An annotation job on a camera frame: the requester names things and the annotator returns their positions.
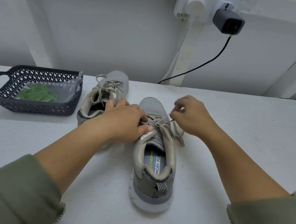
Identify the person's left forearm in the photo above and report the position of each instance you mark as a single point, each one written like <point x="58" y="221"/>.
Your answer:
<point x="35" y="182"/>

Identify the white plug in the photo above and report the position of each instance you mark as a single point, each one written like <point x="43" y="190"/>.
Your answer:
<point x="195" y="4"/>

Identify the gray charger adapter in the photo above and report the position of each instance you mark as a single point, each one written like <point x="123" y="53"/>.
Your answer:
<point x="228" y="22"/>

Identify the green shoelace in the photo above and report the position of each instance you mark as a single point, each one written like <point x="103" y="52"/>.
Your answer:
<point x="36" y="92"/>

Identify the beige shoelace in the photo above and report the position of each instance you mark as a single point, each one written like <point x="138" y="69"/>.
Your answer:
<point x="105" y="83"/>
<point x="168" y="128"/>

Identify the person's left hand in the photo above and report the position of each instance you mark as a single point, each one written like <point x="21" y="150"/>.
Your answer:
<point x="119" y="122"/>

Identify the clear plastic bag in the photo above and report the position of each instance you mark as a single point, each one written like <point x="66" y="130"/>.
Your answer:
<point x="70" y="89"/>

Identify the person's right hand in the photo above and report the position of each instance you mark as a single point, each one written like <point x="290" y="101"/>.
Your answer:
<point x="193" y="117"/>

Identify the person's right forearm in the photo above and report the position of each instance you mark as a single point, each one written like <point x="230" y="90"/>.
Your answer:
<point x="256" y="200"/>

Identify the gray sneaker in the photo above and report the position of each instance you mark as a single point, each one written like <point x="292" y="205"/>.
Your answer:
<point x="117" y="80"/>
<point x="152" y="192"/>

